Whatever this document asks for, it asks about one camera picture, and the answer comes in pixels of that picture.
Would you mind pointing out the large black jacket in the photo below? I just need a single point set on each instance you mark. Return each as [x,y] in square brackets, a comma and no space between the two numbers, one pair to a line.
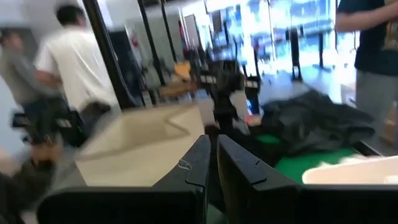
[311,124]

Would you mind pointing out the white perforated plastic basket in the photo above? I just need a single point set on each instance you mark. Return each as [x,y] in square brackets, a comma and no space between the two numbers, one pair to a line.
[348,174]

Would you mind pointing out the black aluminium rig frame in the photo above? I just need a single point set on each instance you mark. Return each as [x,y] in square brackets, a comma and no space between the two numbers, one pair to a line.
[105,56]

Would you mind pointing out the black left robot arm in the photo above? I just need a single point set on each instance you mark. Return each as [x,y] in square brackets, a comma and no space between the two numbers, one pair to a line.
[224,90]

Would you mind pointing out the beige fabric storage bin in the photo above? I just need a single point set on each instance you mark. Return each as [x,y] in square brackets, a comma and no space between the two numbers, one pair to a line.
[140,149]

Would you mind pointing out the green table mat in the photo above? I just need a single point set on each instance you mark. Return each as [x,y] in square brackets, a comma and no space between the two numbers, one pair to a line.
[298,165]

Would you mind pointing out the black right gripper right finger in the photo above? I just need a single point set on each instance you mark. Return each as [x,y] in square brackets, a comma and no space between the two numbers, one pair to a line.
[280,205]

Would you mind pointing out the person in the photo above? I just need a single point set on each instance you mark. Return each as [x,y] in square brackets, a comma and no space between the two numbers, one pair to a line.
[74,68]
[373,46]
[18,77]

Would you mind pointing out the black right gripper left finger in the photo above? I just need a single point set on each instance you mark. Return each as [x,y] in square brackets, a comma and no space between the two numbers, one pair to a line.
[174,202]

